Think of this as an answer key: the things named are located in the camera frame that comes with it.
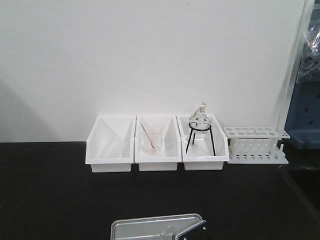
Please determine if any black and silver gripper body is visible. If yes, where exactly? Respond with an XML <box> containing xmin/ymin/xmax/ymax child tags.
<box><xmin>160</xmin><ymin>220</ymin><xmax>207</xmax><ymax>240</ymax></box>

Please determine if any silver metal tray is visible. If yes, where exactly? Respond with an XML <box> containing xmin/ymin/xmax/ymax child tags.
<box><xmin>110</xmin><ymin>213</ymin><xmax>204</xmax><ymax>240</ymax></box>

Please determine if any glass beaker in bin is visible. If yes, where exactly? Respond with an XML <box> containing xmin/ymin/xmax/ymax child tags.
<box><xmin>140</xmin><ymin>122</ymin><xmax>162</xmax><ymax>155</ymax></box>

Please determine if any white right storage bin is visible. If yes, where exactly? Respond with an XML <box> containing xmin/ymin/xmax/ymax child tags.
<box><xmin>176</xmin><ymin>115</ymin><xmax>229</xmax><ymax>171</ymax></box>

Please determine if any white storage bin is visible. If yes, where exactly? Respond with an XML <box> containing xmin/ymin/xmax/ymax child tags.
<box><xmin>134</xmin><ymin>116</ymin><xmax>182</xmax><ymax>172</ymax></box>
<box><xmin>176</xmin><ymin>115</ymin><xmax>229</xmax><ymax>171</ymax></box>
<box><xmin>85</xmin><ymin>115</ymin><xmax>137</xmax><ymax>173</ymax></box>

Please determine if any red stirring rod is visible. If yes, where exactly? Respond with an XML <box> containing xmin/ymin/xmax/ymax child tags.
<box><xmin>140</xmin><ymin>123</ymin><xmax>156</xmax><ymax>151</ymax></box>

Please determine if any white middle storage bin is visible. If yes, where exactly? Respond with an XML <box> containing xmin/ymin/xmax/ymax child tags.
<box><xmin>134</xmin><ymin>116</ymin><xmax>182</xmax><ymax>172</ymax></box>

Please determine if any white test tube rack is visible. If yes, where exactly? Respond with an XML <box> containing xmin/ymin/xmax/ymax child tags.
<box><xmin>223</xmin><ymin>126</ymin><xmax>290</xmax><ymax>165</ymax></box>

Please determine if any glass alcohol lamp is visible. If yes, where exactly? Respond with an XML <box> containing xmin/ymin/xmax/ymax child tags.
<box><xmin>189</xmin><ymin>102</ymin><xmax>212</xmax><ymax>134</ymax></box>

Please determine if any white left storage bin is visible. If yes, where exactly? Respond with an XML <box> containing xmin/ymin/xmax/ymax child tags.
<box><xmin>85</xmin><ymin>115</ymin><xmax>137</xmax><ymax>173</ymax></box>

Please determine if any grey pegboard drying rack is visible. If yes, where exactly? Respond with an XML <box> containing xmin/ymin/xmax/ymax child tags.
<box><xmin>285</xmin><ymin>81</ymin><xmax>320</xmax><ymax>150</ymax></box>

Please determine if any plastic bag of pegs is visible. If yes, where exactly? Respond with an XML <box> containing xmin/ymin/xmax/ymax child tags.
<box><xmin>296</xmin><ymin>0</ymin><xmax>320</xmax><ymax>84</ymax></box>

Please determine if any black wire tripod stand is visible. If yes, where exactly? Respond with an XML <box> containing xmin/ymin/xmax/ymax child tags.
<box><xmin>185</xmin><ymin>122</ymin><xmax>216</xmax><ymax>156</ymax></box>

